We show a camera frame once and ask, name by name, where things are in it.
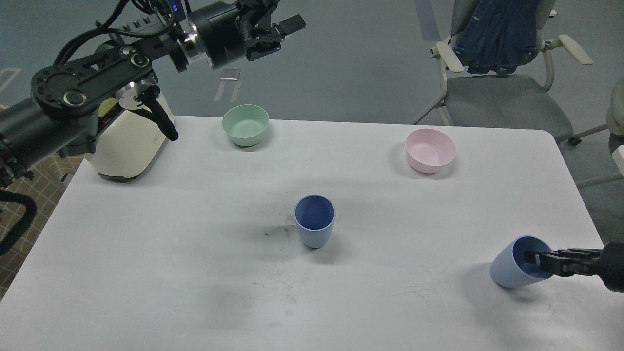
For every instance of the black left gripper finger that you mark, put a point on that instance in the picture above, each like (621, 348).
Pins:
(257, 10)
(264, 41)

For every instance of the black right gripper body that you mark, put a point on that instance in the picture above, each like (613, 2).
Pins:
(586, 266)

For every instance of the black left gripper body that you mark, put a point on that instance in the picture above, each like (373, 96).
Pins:
(222, 35)

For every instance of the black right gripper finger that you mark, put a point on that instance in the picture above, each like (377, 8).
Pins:
(578, 253)
(556, 263)

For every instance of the light blue cup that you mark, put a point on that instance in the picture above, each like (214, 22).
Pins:
(314, 216)
(509, 269)

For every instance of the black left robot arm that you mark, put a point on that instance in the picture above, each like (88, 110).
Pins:
(105, 70)

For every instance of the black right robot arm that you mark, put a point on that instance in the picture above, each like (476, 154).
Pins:
(606, 263)

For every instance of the mint green bowl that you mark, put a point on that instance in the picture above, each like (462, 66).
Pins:
(246, 125)

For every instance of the white object at right edge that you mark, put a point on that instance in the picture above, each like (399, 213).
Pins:
(615, 124)

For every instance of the cream white toaster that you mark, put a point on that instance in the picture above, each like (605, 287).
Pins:
(127, 148)

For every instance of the grey office chair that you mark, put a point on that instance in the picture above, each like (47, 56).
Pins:
(517, 101)

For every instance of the pink bowl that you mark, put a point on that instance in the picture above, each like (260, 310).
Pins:
(429, 151)

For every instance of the blue denim jacket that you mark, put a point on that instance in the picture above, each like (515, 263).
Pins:
(494, 36)

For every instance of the brown checkered cloth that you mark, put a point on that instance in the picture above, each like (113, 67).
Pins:
(51, 178)

